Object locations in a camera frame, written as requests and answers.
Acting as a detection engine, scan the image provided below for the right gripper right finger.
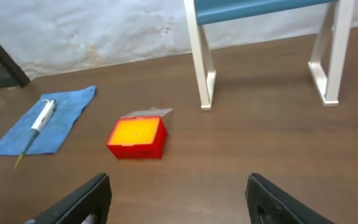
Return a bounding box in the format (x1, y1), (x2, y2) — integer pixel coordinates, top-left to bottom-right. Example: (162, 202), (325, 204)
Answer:
(245, 172), (337, 224)

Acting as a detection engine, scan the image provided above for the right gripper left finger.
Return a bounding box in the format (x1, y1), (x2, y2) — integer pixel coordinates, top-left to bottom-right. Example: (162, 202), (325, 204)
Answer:
(23, 172), (112, 224)

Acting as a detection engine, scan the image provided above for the white pipette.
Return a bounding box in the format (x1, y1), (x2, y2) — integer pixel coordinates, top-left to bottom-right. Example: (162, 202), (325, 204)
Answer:
(12, 99), (57, 170)

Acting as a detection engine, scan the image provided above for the blue cloth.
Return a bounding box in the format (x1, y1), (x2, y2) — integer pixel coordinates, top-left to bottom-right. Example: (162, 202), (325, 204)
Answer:
(0, 85), (97, 156)

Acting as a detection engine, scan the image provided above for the white and blue stand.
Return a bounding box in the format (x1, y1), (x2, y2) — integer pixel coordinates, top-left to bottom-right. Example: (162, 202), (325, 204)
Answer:
(183, 0), (356, 111)

